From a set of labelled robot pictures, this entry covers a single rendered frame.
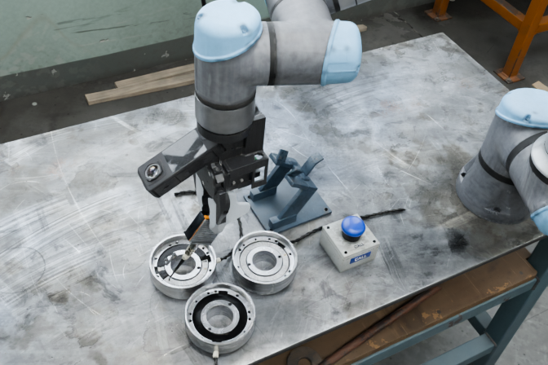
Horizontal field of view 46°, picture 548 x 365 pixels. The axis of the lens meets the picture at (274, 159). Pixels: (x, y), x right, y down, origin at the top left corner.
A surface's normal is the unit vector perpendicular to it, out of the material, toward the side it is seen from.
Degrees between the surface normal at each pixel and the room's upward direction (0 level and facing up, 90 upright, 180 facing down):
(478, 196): 72
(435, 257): 0
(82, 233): 0
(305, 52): 52
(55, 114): 0
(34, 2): 90
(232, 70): 90
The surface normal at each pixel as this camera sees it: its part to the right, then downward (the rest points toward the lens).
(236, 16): 0.07, -0.70
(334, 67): 0.18, 0.58
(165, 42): 0.46, 0.65
